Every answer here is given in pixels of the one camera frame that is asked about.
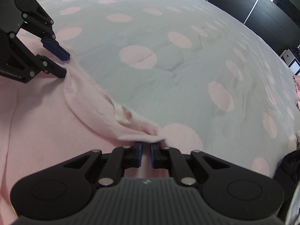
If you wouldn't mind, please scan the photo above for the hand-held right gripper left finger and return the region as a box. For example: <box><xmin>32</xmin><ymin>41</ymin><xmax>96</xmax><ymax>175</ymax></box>
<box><xmin>61</xmin><ymin>141</ymin><xmax>143</xmax><ymax>188</ymax></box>

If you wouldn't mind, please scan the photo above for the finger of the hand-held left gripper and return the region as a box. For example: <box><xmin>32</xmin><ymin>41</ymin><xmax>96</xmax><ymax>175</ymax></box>
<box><xmin>7</xmin><ymin>33</ymin><xmax>68</xmax><ymax>79</ymax></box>
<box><xmin>22</xmin><ymin>0</ymin><xmax>70</xmax><ymax>61</ymax></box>

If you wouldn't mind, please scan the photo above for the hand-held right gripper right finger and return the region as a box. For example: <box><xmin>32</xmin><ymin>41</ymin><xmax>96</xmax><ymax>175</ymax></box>
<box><xmin>151</xmin><ymin>143</ymin><xmax>231</xmax><ymax>187</ymax></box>

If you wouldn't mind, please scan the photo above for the pink embossed fleece garment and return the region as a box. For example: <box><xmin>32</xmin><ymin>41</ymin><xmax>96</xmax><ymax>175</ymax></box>
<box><xmin>0</xmin><ymin>29</ymin><xmax>168</xmax><ymax>225</ymax></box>

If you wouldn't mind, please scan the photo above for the grey blanket with pink dots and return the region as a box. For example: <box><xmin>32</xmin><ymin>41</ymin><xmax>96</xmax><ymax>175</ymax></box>
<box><xmin>35</xmin><ymin>0</ymin><xmax>300</xmax><ymax>179</ymax></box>

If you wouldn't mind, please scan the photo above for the dark fuzzy cloth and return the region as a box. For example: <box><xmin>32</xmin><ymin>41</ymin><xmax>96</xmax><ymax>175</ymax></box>
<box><xmin>274</xmin><ymin>149</ymin><xmax>300</xmax><ymax>194</ymax></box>

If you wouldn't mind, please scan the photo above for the pink pillow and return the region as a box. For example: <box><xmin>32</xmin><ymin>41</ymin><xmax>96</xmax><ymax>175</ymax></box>
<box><xmin>293</xmin><ymin>75</ymin><xmax>300</xmax><ymax>110</ymax></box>

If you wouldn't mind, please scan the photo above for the white dresser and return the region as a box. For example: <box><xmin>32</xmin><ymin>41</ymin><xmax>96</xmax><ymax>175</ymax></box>
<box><xmin>280</xmin><ymin>48</ymin><xmax>300</xmax><ymax>76</ymax></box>

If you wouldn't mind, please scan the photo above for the dark wardrobe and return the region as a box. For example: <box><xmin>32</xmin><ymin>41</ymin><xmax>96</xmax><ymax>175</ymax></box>
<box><xmin>206</xmin><ymin>0</ymin><xmax>300</xmax><ymax>57</ymax></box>

